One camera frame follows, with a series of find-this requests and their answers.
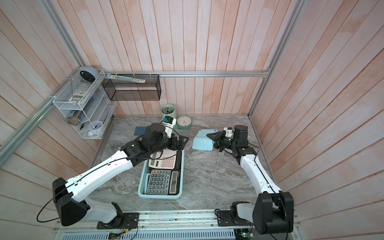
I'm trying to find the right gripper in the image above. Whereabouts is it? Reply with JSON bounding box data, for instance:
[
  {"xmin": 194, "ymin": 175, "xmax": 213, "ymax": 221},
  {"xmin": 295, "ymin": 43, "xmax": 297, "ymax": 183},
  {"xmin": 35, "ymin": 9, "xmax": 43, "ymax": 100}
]
[{"xmin": 207, "ymin": 131, "xmax": 238, "ymax": 153}]

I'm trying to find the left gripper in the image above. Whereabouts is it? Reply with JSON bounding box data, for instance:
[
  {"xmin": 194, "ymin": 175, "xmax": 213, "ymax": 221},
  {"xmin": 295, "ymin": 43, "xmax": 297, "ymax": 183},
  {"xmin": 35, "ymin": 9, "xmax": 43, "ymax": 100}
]
[{"xmin": 150, "ymin": 132, "xmax": 190, "ymax": 154}]

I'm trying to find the pink calculator back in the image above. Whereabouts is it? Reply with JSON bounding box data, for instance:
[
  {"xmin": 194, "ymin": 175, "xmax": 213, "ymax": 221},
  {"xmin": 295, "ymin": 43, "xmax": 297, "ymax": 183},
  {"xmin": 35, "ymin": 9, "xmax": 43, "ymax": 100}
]
[{"xmin": 148, "ymin": 150, "xmax": 177, "ymax": 170}]

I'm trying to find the teal calculator face down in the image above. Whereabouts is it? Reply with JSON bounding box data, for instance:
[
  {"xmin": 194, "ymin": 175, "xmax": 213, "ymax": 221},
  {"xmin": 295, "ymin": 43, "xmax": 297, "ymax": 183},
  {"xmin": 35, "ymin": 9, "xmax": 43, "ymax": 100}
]
[{"xmin": 193, "ymin": 129, "xmax": 218, "ymax": 151}]

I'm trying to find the black calculator face down large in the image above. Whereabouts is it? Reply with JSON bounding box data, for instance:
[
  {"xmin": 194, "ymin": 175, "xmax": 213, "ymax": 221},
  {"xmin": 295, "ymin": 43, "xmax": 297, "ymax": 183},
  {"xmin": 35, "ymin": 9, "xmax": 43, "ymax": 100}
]
[{"xmin": 145, "ymin": 170, "xmax": 181, "ymax": 196}]

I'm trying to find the mint green storage box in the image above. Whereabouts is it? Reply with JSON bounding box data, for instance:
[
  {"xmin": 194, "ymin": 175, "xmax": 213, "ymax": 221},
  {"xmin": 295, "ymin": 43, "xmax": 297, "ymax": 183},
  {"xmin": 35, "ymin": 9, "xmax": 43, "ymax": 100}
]
[{"xmin": 138, "ymin": 150, "xmax": 185, "ymax": 200}]

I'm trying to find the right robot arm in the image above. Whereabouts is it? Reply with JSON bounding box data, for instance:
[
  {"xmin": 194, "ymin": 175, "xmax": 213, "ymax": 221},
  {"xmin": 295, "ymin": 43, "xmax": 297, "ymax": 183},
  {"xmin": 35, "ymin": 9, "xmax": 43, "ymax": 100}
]
[{"xmin": 207, "ymin": 125, "xmax": 294, "ymax": 235}]

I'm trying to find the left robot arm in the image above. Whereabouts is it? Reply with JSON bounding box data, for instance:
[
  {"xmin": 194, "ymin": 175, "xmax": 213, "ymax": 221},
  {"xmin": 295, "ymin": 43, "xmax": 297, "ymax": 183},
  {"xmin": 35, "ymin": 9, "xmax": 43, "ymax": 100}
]
[{"xmin": 52, "ymin": 123, "xmax": 189, "ymax": 229}]

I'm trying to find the green pen cup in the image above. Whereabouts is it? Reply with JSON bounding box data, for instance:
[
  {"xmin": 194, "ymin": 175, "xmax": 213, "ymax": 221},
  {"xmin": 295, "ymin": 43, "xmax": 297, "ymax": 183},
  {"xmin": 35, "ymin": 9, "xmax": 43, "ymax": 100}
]
[{"xmin": 161, "ymin": 104, "xmax": 177, "ymax": 120}]

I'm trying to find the ruler on basket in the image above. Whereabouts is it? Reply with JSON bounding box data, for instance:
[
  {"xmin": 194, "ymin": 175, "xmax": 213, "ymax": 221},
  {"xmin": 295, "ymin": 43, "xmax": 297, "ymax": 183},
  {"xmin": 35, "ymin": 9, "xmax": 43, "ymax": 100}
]
[{"xmin": 106, "ymin": 74, "xmax": 146, "ymax": 84}]

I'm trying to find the grey round speaker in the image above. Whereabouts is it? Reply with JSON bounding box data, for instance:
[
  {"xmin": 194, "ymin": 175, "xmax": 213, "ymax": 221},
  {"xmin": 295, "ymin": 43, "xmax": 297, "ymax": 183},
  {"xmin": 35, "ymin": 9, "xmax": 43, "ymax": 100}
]
[{"xmin": 80, "ymin": 66, "xmax": 99, "ymax": 83}]

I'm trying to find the black wire basket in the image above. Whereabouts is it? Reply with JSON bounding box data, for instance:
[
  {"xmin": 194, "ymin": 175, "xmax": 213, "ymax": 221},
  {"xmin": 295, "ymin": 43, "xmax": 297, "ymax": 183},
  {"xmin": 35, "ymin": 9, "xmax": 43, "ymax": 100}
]
[{"xmin": 102, "ymin": 74, "xmax": 162, "ymax": 101}]

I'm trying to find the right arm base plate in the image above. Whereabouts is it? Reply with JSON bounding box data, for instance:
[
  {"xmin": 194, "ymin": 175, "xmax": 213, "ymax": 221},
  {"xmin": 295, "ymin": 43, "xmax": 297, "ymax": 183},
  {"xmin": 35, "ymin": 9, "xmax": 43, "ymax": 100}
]
[{"xmin": 214, "ymin": 209, "xmax": 252, "ymax": 227}]

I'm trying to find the aluminium front rail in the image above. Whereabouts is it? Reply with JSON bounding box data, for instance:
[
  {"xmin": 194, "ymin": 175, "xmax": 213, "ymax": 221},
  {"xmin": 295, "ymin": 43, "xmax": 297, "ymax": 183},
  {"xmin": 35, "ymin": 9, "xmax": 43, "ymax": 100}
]
[{"xmin": 52, "ymin": 206, "xmax": 302, "ymax": 233}]

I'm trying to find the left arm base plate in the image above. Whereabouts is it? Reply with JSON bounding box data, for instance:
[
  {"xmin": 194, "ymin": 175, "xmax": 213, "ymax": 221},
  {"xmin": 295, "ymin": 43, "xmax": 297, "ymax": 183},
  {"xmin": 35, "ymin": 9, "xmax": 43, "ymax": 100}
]
[{"xmin": 97, "ymin": 213, "xmax": 140, "ymax": 230}]

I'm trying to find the white wire shelf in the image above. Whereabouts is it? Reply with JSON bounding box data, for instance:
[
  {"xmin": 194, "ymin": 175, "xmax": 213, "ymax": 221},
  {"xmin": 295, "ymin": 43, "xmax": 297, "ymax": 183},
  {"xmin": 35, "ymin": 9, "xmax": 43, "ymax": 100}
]
[{"xmin": 53, "ymin": 68, "xmax": 117, "ymax": 140}]

